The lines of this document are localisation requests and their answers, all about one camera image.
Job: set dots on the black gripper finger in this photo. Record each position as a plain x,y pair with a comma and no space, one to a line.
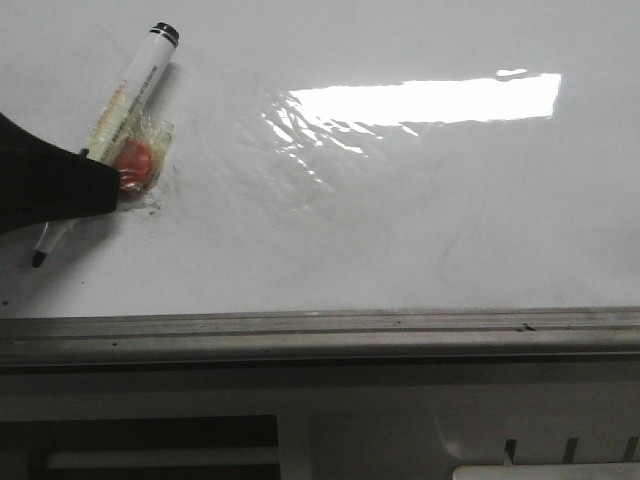
41,182

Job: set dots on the red magnet taped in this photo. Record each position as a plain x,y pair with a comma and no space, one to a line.
141,157

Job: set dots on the white black whiteboard marker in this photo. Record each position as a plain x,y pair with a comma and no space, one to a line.
132,96

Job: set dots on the white whiteboard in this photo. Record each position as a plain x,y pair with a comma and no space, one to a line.
347,179

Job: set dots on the white plastic slotted base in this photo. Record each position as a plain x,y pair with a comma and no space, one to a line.
524,420

